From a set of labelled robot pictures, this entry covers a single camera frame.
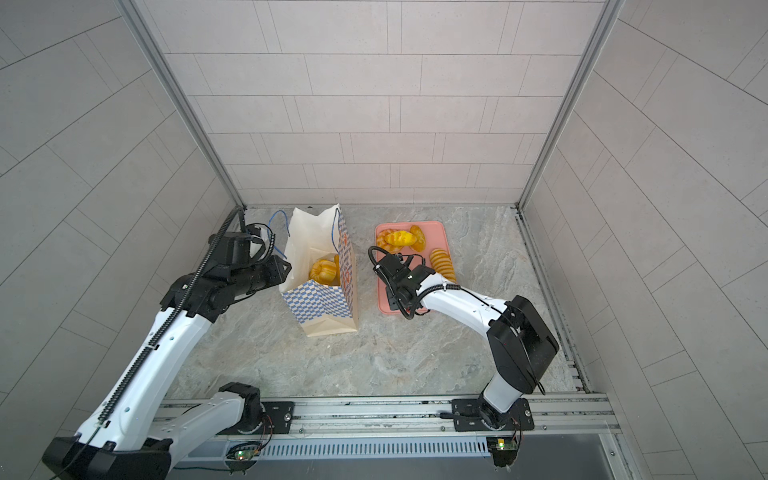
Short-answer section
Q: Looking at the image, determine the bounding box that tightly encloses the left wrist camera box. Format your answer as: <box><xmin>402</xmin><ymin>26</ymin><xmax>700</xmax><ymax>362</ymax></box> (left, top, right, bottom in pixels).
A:
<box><xmin>209</xmin><ymin>232</ymin><xmax>269</xmax><ymax>265</ymax></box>

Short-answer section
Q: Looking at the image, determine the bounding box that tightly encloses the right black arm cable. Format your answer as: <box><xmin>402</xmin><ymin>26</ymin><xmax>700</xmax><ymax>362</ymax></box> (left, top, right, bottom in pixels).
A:
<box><xmin>367</xmin><ymin>245</ymin><xmax>547</xmax><ymax>397</ymax></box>

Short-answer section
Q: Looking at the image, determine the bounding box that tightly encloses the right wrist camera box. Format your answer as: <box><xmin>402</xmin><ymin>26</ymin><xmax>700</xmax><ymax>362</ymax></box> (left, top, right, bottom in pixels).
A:
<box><xmin>374</xmin><ymin>253</ymin><xmax>411</xmax><ymax>284</ymax></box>

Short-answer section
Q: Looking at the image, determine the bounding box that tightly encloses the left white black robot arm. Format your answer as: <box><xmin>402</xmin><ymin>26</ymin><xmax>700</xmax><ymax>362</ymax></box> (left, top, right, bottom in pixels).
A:
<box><xmin>42</xmin><ymin>255</ymin><xmax>291</xmax><ymax>479</ymax></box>

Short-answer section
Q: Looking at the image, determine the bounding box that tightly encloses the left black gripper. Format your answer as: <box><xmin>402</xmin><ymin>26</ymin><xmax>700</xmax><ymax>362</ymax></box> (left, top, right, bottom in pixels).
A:
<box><xmin>229</xmin><ymin>254</ymin><xmax>298</xmax><ymax>298</ymax></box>

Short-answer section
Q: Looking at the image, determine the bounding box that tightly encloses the long yellow baguette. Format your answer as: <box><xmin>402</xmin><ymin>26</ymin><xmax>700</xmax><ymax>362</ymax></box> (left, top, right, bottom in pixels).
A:
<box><xmin>332</xmin><ymin>254</ymin><xmax>341</xmax><ymax>286</ymax></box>

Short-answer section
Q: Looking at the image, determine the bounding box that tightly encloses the striped long bread roll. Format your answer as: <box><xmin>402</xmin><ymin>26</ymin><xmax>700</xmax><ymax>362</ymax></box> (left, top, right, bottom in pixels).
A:
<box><xmin>429</xmin><ymin>248</ymin><xmax>457</xmax><ymax>283</ymax></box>

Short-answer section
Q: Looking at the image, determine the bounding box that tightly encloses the pink plastic tray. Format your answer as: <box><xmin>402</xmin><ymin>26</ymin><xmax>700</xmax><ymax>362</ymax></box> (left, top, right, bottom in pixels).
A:
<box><xmin>375</xmin><ymin>220</ymin><xmax>462</xmax><ymax>316</ymax></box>

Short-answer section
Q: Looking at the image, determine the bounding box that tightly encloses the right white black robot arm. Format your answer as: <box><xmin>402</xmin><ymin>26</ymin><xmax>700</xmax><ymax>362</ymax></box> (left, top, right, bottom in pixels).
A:
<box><xmin>373</xmin><ymin>265</ymin><xmax>560</xmax><ymax>430</ymax></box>

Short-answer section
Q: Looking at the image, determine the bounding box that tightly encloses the blue checkered paper bag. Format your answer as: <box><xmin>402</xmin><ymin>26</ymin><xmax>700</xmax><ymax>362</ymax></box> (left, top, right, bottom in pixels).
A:
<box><xmin>279</xmin><ymin>205</ymin><xmax>359</xmax><ymax>337</ymax></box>

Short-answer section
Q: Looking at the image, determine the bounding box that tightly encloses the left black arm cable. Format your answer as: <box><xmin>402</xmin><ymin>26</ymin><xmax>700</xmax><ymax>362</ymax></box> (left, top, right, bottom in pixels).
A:
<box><xmin>47</xmin><ymin>206</ymin><xmax>277</xmax><ymax>480</ymax></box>

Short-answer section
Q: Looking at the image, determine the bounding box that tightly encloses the small brown oval bun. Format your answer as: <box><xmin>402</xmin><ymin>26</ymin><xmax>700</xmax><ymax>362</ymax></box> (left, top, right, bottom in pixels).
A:
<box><xmin>410</xmin><ymin>225</ymin><xmax>426</xmax><ymax>252</ymax></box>

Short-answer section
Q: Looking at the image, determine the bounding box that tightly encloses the green circuit board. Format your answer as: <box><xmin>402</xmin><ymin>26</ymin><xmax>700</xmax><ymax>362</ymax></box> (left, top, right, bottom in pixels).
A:
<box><xmin>225</xmin><ymin>441</ymin><xmax>262</xmax><ymax>472</ymax></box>
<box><xmin>486</xmin><ymin>437</ymin><xmax>520</xmax><ymax>468</ymax></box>

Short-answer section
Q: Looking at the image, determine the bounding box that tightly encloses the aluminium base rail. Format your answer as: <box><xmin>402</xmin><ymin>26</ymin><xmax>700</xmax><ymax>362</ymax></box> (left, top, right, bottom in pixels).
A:
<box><xmin>154</xmin><ymin>393</ymin><xmax>620</xmax><ymax>471</ymax></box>

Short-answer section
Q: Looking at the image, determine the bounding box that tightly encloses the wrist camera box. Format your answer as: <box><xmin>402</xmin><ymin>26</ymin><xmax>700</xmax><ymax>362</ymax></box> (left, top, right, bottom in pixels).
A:
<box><xmin>374</xmin><ymin>253</ymin><xmax>411</xmax><ymax>284</ymax></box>
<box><xmin>209</xmin><ymin>232</ymin><xmax>269</xmax><ymax>265</ymax></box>

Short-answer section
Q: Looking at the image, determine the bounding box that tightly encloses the left green circuit board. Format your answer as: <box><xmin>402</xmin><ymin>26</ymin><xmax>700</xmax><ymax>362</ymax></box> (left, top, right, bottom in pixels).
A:
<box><xmin>225</xmin><ymin>441</ymin><xmax>262</xmax><ymax>472</ymax></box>

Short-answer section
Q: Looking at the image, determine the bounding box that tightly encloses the pale yellow bread slice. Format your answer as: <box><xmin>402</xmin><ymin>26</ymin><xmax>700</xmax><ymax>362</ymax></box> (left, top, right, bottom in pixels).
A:
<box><xmin>309</xmin><ymin>258</ymin><xmax>336</xmax><ymax>286</ymax></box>

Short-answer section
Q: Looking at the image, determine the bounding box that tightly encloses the bright yellow croissant bread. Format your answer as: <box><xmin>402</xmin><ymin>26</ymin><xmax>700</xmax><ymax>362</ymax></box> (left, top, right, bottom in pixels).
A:
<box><xmin>384</xmin><ymin>230</ymin><xmax>418</xmax><ymax>247</ymax></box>

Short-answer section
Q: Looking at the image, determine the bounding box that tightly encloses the right green circuit board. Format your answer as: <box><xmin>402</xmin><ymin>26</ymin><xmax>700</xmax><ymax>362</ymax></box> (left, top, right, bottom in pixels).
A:
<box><xmin>486</xmin><ymin>437</ymin><xmax>520</xmax><ymax>468</ymax></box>

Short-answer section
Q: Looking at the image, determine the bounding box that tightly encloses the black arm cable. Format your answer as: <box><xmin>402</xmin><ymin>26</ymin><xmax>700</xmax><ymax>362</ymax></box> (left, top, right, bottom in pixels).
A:
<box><xmin>47</xmin><ymin>206</ymin><xmax>277</xmax><ymax>480</ymax></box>
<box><xmin>367</xmin><ymin>245</ymin><xmax>547</xmax><ymax>397</ymax></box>

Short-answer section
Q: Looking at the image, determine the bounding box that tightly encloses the twisted yellow pretzel bread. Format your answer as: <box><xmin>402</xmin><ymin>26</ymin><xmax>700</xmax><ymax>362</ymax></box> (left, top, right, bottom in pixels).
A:
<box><xmin>376</xmin><ymin>229</ymin><xmax>403</xmax><ymax>254</ymax></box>

